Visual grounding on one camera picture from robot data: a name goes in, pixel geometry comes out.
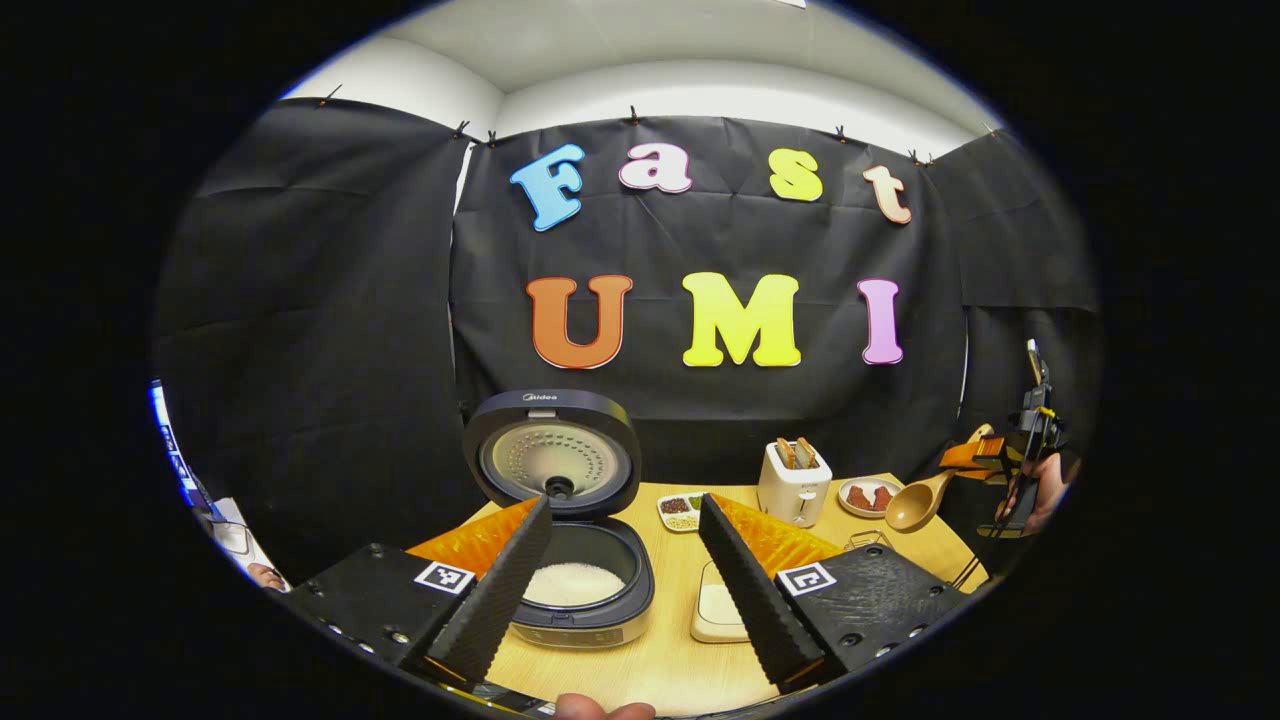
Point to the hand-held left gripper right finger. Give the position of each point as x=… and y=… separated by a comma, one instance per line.
x=755, y=600

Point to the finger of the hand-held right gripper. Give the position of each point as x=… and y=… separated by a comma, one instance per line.
x=975, y=458

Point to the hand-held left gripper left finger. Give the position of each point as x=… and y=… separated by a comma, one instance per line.
x=490, y=600

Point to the wooden spoon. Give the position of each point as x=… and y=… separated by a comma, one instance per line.
x=910, y=505

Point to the dark grey rice cooker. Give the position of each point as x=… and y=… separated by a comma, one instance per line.
x=555, y=455

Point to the clear plastic rice container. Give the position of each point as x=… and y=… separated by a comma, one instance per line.
x=718, y=605

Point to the brown meat slice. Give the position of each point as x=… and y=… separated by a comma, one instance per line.
x=882, y=496
x=858, y=497

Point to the white toaster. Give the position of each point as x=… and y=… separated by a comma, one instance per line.
x=793, y=495

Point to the small round white plate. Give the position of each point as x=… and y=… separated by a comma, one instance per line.
x=868, y=497

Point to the white divided seasoning plate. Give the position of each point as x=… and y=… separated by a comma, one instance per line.
x=680, y=512

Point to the toast slice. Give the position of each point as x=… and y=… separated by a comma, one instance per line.
x=785, y=453
x=806, y=451

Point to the white desk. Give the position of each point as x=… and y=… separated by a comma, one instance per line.
x=240, y=540

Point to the computer monitor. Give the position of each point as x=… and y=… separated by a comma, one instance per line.
x=175, y=440

